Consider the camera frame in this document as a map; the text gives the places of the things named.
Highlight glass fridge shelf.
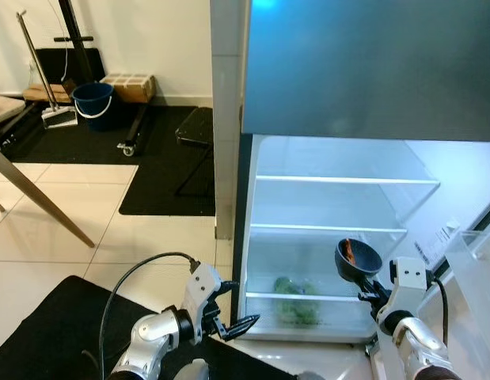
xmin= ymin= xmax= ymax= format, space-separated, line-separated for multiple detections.
xmin=251 ymin=224 xmax=408 ymax=237
xmin=245 ymin=291 xmax=364 ymax=303
xmin=255 ymin=174 xmax=441 ymax=187

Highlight black metal stand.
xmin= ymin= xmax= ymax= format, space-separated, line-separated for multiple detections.
xmin=0 ymin=0 xmax=148 ymax=158

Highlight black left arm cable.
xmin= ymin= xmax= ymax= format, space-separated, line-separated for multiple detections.
xmin=98 ymin=252 xmax=199 ymax=377

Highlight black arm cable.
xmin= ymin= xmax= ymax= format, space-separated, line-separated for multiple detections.
xmin=429 ymin=273 xmax=451 ymax=349
xmin=98 ymin=252 xmax=199 ymax=377

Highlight stainless steel fridge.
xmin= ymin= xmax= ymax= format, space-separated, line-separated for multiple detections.
xmin=241 ymin=0 xmax=490 ymax=345

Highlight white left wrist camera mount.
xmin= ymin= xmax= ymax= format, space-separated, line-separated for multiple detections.
xmin=181 ymin=261 xmax=223 ymax=345

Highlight blue plastic bucket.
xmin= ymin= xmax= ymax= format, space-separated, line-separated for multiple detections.
xmin=72 ymin=82 xmax=117 ymax=131

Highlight black stool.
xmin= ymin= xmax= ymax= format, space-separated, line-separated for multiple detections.
xmin=175 ymin=107 xmax=215 ymax=197

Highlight light wooden dining table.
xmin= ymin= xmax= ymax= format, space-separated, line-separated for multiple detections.
xmin=0 ymin=95 xmax=97 ymax=248

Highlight flat brown box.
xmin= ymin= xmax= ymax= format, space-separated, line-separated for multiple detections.
xmin=23 ymin=82 xmax=73 ymax=104

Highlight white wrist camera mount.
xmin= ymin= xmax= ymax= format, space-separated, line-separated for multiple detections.
xmin=389 ymin=257 xmax=433 ymax=314
xmin=181 ymin=261 xmax=223 ymax=345

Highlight black floor mat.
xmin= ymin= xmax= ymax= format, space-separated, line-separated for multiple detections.
xmin=0 ymin=275 xmax=297 ymax=380
xmin=6 ymin=101 xmax=216 ymax=216

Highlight green leafy vegetables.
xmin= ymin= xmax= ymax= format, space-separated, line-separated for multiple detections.
xmin=272 ymin=275 xmax=321 ymax=327

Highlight silver fridge compartment door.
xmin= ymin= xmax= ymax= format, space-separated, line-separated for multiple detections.
xmin=446 ymin=202 xmax=490 ymax=380

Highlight dark teal cup with handle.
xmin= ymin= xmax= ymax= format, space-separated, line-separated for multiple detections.
xmin=334 ymin=237 xmax=384 ymax=284

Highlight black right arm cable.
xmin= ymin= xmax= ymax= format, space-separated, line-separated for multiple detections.
xmin=429 ymin=273 xmax=451 ymax=349

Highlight cardboard box white labels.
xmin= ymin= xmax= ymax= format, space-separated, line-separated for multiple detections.
xmin=101 ymin=74 xmax=157 ymax=104

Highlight clear fridge door bin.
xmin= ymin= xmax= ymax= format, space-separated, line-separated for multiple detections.
xmin=446 ymin=230 xmax=490 ymax=365

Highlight white flat mop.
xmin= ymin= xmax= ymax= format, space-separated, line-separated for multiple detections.
xmin=15 ymin=10 xmax=79 ymax=129

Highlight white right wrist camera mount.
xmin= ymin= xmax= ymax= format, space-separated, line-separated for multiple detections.
xmin=389 ymin=257 xmax=433 ymax=314

